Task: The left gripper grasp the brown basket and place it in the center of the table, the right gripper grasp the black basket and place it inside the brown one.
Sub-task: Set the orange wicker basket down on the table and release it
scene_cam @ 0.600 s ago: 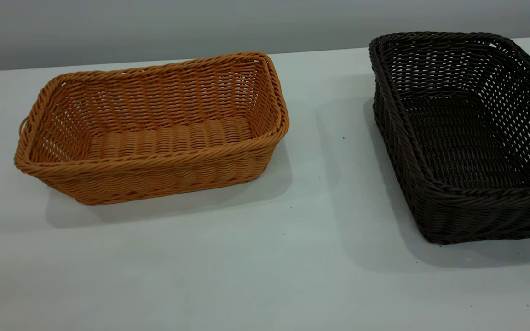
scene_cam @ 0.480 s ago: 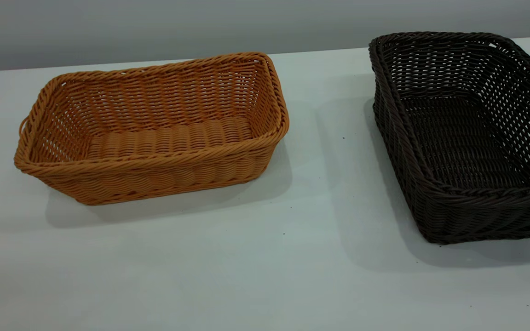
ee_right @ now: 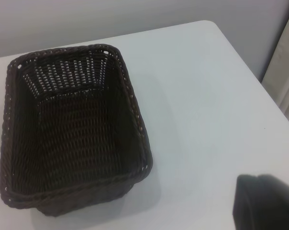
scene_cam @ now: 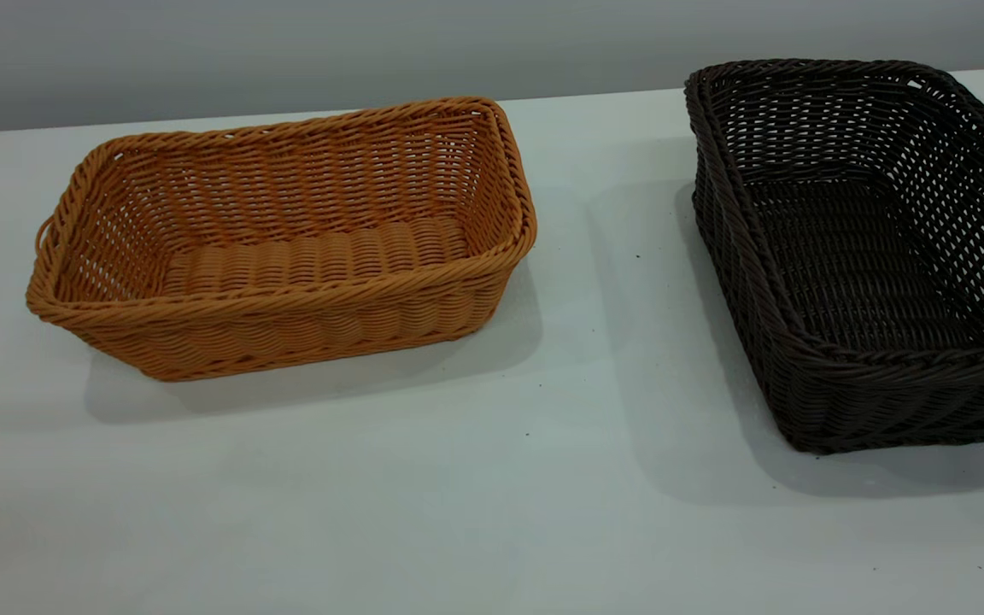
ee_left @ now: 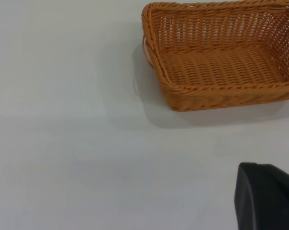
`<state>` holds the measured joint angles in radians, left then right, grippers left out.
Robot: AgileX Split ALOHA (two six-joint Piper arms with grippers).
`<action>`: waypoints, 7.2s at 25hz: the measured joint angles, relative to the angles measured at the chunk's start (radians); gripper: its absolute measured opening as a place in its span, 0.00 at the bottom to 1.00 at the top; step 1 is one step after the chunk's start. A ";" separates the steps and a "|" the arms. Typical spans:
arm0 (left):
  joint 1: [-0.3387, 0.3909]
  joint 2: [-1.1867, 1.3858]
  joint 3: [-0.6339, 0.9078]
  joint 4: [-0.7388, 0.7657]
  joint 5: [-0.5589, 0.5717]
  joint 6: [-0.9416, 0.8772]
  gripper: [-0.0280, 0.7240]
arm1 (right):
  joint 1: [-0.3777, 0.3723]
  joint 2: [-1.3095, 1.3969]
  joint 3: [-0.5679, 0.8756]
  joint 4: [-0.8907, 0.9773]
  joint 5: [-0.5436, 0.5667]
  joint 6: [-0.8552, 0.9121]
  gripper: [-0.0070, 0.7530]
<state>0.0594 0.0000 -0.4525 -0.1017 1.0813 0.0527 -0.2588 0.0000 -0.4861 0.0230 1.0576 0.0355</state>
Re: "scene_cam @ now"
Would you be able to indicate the dark brown wicker basket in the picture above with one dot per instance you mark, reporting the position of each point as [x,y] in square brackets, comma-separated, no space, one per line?
[885,401]

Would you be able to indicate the light brown wicker basket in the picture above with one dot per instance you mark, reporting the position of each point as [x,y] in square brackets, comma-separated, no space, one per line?
[287,333]

